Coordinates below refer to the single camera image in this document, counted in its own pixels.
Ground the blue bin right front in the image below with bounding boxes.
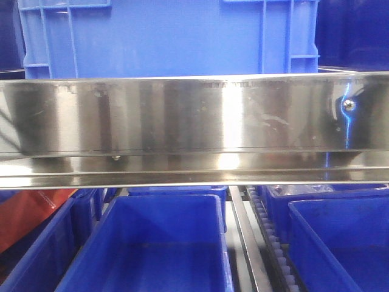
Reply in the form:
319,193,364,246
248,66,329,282
289,196,388,291

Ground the blue bin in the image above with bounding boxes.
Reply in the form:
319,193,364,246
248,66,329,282
289,196,388,291
57,195,234,291
1,189,105,291
256,184,388,244

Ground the light blue large crate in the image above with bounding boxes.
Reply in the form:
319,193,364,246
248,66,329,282
18,1,318,79

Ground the roller track rail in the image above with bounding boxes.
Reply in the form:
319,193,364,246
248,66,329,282
225,186,306,291

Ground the blue bin right rear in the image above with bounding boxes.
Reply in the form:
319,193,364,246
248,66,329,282
256,184,388,244

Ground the red orange bag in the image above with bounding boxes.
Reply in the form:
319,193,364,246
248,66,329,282
1,189,77,252

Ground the blue bin left front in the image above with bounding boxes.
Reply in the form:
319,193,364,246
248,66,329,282
1,189,105,291

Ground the shelf rail screw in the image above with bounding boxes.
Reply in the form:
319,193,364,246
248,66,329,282
343,99,356,111

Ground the stainless steel shelf rail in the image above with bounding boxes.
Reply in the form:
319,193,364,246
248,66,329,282
1,71,388,189

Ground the dark blue crate upper right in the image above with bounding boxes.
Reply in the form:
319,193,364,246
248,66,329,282
315,1,388,71

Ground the blue bin centre front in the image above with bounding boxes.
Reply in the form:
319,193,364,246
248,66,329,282
57,195,234,291

